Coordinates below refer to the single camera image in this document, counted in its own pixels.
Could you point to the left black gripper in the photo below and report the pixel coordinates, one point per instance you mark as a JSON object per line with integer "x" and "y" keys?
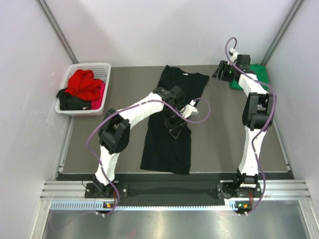
{"x": 175, "y": 127}

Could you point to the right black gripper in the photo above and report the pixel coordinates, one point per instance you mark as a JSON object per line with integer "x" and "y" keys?
{"x": 223, "y": 66}

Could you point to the black t shirt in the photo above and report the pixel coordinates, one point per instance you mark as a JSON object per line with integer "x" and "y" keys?
{"x": 162, "y": 152}

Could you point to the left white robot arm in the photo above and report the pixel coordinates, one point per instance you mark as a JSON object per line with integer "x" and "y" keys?
{"x": 114, "y": 134}

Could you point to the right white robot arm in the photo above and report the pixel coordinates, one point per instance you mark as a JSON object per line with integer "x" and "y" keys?
{"x": 257, "y": 117}

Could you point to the green folded t shirt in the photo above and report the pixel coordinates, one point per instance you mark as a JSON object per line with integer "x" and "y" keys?
{"x": 259, "y": 70}

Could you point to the pink garment in basket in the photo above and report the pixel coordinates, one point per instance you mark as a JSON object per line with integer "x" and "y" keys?
{"x": 95, "y": 104}

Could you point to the white plastic laundry basket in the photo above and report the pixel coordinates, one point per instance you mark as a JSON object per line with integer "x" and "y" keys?
{"x": 101, "y": 71}

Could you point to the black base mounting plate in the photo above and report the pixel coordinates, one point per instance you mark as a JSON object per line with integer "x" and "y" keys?
{"x": 214, "y": 190}

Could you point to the red t shirt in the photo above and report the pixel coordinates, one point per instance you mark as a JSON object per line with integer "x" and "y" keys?
{"x": 83, "y": 85}

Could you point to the black garment in basket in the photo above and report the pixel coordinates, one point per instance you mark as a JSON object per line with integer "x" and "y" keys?
{"x": 69, "y": 102}

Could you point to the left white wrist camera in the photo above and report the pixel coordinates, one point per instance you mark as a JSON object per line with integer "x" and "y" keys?
{"x": 189, "y": 110}

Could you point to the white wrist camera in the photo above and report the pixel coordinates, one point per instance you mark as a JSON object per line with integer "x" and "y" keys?
{"x": 189, "y": 110}
{"x": 233, "y": 54}

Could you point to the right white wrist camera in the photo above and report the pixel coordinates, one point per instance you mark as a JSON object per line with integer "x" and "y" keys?
{"x": 233, "y": 54}

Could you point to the aluminium frame rail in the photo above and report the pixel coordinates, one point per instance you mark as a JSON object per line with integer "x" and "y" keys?
{"x": 77, "y": 190}

